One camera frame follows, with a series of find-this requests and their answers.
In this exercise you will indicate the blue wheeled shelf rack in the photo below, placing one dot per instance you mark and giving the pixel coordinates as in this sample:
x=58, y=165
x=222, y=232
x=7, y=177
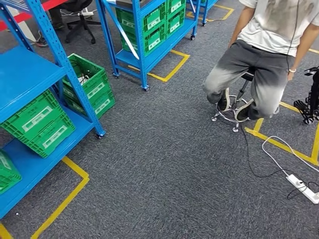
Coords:
x=149, y=62
x=206, y=10

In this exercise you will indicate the blue metal shelf rack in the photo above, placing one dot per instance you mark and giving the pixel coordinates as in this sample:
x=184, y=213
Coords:
x=22, y=72

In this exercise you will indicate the green plastic crate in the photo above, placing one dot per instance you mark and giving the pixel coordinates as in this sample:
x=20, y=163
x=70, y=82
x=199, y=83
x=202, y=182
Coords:
x=175, y=5
x=152, y=18
x=94, y=89
x=175, y=24
x=37, y=122
x=7, y=173
x=154, y=43

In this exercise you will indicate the chrome swivel stool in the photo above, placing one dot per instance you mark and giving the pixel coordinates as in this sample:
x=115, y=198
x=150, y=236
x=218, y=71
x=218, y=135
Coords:
x=233, y=113

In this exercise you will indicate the yellow floor tape outline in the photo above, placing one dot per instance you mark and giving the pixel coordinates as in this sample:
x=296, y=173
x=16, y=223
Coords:
x=72, y=188

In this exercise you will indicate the black office chair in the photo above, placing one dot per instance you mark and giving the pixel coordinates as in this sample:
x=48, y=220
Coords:
x=79, y=16

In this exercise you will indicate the person on stool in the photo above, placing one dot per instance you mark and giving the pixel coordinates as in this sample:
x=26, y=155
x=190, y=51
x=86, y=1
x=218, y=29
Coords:
x=269, y=66

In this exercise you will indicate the yellow floor tape strip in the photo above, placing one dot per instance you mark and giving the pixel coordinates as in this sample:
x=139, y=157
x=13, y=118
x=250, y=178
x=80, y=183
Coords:
x=279, y=143
x=314, y=51

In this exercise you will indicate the white power strip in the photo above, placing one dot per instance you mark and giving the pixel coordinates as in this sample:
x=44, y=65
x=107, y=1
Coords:
x=301, y=188

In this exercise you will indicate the white desk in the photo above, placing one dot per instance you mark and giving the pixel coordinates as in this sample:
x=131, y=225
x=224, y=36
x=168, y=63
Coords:
x=22, y=26

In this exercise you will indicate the red barrier belt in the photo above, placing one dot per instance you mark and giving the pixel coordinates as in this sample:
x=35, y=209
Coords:
x=14, y=16

